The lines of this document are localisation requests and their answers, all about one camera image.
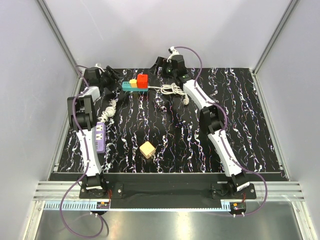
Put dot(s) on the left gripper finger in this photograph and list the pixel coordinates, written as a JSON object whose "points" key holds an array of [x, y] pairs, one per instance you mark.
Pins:
{"points": [[108, 94], [111, 73]]}

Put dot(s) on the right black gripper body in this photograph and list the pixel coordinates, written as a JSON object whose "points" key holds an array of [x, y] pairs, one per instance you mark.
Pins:
{"points": [[167, 71]]}

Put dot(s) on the left aluminium frame post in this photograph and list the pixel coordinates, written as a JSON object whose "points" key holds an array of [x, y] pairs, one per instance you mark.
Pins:
{"points": [[44, 8]]}

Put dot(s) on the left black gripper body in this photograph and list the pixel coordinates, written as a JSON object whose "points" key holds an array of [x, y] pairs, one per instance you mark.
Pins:
{"points": [[107, 80]]}

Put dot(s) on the beige cube plug adapter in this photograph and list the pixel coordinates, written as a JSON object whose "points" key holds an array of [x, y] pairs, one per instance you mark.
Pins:
{"points": [[147, 150]]}

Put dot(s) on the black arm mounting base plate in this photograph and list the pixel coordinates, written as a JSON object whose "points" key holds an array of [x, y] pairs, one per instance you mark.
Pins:
{"points": [[154, 190]]}

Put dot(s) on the right aluminium frame post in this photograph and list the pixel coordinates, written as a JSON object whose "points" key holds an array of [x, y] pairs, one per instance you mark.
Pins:
{"points": [[275, 35]]}

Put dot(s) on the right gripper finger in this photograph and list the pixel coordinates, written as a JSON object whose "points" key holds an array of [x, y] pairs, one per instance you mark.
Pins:
{"points": [[159, 63], [157, 71]]}

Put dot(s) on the yellow cube plug adapter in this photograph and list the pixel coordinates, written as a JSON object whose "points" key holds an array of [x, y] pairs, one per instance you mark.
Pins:
{"points": [[134, 85]]}

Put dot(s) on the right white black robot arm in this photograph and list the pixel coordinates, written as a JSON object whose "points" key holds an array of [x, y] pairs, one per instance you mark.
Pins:
{"points": [[212, 119]]}

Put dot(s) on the aluminium frame post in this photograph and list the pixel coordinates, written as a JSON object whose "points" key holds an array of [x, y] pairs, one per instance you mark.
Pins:
{"points": [[44, 8], [275, 35]]}

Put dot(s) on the teal power strip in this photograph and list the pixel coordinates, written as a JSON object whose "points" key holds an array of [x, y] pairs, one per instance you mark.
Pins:
{"points": [[126, 87]]}

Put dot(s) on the red cube socket adapter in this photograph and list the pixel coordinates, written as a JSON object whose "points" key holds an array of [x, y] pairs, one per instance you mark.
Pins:
{"points": [[142, 81]]}

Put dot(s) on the purple power strip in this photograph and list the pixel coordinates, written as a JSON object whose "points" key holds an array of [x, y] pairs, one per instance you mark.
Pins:
{"points": [[100, 137]]}

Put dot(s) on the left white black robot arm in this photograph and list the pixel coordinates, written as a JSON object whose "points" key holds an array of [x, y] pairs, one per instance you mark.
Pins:
{"points": [[83, 120]]}

